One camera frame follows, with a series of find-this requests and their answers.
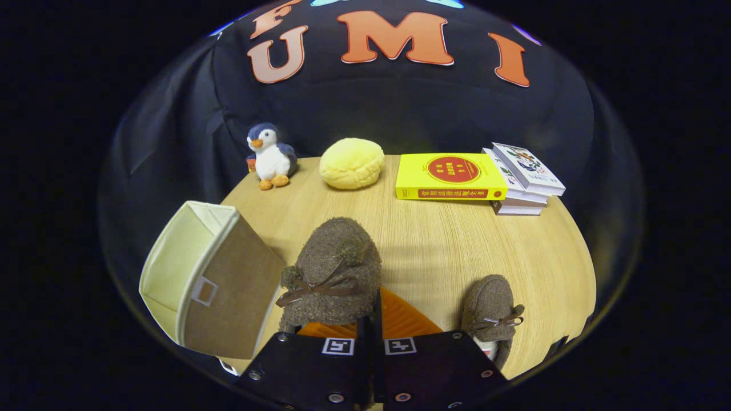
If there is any yellow bun-shaped plush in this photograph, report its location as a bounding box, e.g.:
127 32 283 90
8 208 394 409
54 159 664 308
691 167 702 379
319 138 385 190

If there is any brown fuzzy shoe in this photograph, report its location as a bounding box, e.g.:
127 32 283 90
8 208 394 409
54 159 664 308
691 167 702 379
276 217 382 335
460 275 525 370

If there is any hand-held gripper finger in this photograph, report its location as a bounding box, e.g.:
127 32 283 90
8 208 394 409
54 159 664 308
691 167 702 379
239 317 375 411
374 287 509 411

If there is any yellow book with red circle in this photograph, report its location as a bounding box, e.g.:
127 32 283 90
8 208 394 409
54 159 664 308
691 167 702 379
395 152 509 201

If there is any white book with floral cover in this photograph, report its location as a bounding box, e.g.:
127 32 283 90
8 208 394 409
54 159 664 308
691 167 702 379
492 142 567 196

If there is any brown fabric storage box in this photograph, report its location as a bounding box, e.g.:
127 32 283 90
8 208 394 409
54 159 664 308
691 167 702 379
139 200 286 360

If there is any penguin plush toy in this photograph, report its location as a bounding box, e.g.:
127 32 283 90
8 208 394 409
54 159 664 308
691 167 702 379
246 122 298 191

